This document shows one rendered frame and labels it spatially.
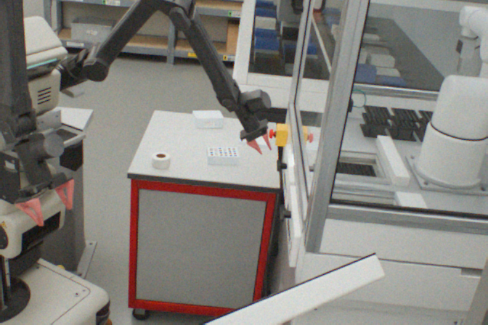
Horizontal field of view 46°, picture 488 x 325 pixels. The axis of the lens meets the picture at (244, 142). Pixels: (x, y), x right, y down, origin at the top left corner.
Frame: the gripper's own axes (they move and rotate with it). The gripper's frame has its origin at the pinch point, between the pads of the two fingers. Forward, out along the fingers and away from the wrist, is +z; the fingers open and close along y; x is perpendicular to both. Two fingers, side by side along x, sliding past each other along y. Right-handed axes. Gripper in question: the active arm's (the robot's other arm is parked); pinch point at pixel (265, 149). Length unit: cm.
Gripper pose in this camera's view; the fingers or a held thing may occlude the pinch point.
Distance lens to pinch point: 196.6
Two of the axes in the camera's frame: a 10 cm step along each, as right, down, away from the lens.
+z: 4.7, 8.1, 3.6
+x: 0.2, -4.2, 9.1
